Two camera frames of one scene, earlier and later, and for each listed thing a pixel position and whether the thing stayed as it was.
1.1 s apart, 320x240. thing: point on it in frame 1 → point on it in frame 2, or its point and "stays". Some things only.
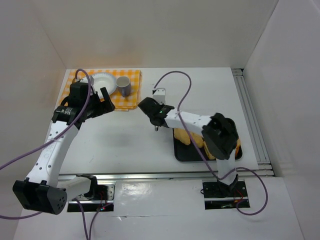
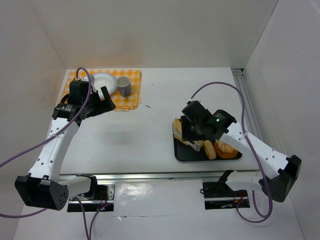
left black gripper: (99, 103) stays
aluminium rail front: (197, 175) stays
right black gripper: (155, 121) → (188, 132)
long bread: (182, 134) stays
